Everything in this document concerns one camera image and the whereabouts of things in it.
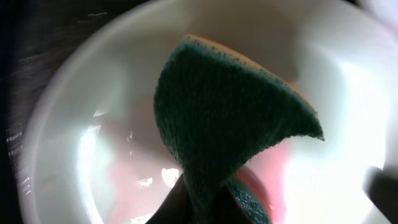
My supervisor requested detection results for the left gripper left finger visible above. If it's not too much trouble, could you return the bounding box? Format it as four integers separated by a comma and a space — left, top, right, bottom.
146, 174, 193, 224

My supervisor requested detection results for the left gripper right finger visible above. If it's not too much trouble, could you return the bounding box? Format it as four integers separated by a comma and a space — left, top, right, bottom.
213, 185, 253, 224

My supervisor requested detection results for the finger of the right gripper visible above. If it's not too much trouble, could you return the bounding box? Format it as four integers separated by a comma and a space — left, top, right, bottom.
363, 166, 397, 224

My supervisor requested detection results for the black round tray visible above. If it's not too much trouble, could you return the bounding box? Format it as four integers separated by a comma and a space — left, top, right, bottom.
1, 0, 142, 223

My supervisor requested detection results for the pale green plate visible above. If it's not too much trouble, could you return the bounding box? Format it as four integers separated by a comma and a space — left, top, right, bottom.
19, 1, 397, 223

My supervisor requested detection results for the green yellow sponge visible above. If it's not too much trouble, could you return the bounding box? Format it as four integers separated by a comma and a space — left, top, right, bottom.
154, 35, 324, 223

